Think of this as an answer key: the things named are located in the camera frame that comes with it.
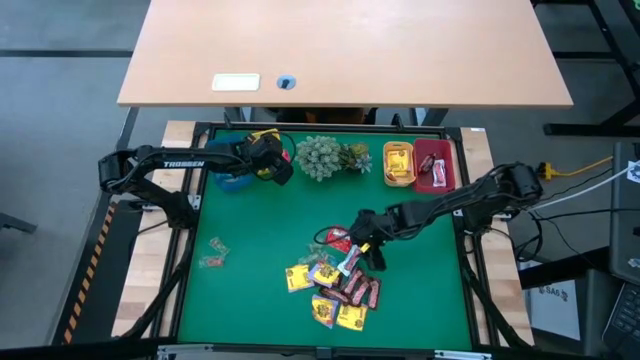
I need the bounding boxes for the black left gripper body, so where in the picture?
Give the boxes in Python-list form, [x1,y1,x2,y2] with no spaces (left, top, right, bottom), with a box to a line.
[240,133,296,187]

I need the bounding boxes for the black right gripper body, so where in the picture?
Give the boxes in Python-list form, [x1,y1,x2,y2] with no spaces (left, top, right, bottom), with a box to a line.
[349,207,404,272]

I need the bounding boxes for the white red candy bar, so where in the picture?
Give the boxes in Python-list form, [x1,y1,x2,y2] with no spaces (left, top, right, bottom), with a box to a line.
[337,244,364,278]
[430,158,447,189]

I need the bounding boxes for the purple-edged Sour Patch packet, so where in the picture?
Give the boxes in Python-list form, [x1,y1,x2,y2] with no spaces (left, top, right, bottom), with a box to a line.
[310,293,340,330]
[307,262,342,289]

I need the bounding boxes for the yellow mesh basket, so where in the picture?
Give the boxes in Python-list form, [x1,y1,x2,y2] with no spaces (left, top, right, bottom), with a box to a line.
[248,127,291,181]

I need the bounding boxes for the blue plastic bin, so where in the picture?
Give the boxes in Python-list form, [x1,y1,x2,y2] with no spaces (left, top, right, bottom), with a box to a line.
[204,133,254,194]

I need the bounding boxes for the pale green bushy plant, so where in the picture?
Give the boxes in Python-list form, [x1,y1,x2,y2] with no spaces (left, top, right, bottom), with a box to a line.
[293,134,344,182]

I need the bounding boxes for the small dark succulent plant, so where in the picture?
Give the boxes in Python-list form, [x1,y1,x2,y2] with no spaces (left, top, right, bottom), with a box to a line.
[339,141,374,175]

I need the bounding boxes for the white rectangular desk plate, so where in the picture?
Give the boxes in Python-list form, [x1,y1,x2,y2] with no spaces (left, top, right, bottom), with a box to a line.
[211,73,262,93]

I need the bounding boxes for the orange plastic tub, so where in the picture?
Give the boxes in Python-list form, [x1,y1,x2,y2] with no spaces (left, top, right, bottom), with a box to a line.
[382,140,416,188]

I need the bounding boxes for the red plastic bin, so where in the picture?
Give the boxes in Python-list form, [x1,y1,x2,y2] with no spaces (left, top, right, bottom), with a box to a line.
[412,137,456,195]

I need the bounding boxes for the light wooden desk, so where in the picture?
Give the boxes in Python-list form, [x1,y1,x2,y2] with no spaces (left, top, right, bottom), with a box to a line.
[116,0,575,109]

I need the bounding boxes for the green table mat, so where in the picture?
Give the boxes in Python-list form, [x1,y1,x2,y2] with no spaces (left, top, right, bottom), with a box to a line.
[177,128,474,350]

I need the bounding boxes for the white labelled box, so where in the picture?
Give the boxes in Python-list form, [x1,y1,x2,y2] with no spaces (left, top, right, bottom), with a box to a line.
[528,279,582,342]

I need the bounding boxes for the yellow black hazard tape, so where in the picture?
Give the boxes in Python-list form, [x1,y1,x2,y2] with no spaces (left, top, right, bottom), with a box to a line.
[62,199,119,346]

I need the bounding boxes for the grey computer case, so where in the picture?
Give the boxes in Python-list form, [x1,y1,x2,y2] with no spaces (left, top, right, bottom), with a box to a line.
[608,141,640,286]

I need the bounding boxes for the black chair base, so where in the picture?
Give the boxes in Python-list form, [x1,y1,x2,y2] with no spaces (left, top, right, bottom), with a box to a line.
[0,212,39,235]

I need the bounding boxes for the black keyboard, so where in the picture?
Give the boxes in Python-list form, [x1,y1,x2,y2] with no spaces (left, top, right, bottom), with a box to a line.
[601,282,640,359]

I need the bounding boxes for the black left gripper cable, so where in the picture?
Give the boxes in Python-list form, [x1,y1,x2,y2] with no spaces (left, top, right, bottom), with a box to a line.
[269,129,299,169]

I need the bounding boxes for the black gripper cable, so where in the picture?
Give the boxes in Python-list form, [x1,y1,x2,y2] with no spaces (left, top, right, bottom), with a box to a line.
[313,225,361,252]
[269,129,299,169]

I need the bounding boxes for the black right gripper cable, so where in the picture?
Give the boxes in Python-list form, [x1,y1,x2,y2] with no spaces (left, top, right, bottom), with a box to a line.
[313,225,361,252]

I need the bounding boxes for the silver aluminium bracket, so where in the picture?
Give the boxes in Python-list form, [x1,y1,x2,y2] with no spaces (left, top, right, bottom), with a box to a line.
[156,342,215,360]
[433,349,494,360]

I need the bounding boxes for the yellow power cable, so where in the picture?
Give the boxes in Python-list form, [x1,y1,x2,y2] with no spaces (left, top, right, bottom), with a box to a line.
[537,155,614,181]

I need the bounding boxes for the black desk leg frame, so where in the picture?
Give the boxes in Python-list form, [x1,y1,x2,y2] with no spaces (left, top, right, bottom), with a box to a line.
[532,0,640,137]

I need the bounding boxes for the white cable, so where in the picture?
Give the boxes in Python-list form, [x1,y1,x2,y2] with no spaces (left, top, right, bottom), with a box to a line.
[529,167,632,211]

